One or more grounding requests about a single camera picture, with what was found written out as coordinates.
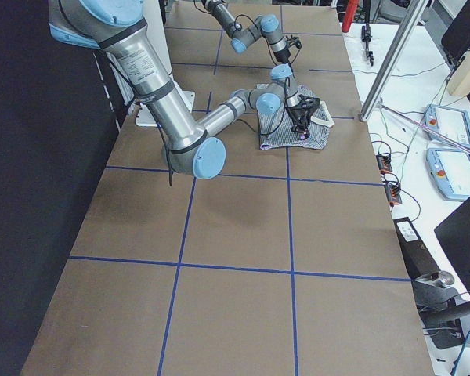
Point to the upper orange terminal block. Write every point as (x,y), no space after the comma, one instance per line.
(384,163)

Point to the upper teach pendant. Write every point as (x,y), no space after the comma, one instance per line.
(450,122)

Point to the lower orange terminal block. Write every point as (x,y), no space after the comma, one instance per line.
(392,192)

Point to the teach pendant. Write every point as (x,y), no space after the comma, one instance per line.
(450,122)
(450,170)

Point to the striped polo shirt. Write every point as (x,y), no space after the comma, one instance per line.
(275,130)

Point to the black camera stand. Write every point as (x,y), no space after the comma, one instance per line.
(444,312)

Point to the aluminium frame post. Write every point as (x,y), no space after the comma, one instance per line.
(401,38)

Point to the black box with label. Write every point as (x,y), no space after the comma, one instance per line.
(416,256)

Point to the black clamp tool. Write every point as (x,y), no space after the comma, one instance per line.
(366,40)

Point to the lower teach pendant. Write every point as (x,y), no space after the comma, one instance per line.
(450,170)

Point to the brown paper table cover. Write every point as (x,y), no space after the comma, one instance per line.
(287,263)

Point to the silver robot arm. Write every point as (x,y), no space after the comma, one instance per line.
(191,146)
(265,26)

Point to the orange terminal block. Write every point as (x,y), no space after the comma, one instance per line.
(384,163)
(392,192)

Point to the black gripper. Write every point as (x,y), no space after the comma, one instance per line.
(281,57)
(296,112)

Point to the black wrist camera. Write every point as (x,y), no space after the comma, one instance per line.
(294,41)
(301,124)

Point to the red cylinder object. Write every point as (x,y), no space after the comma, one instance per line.
(350,12)

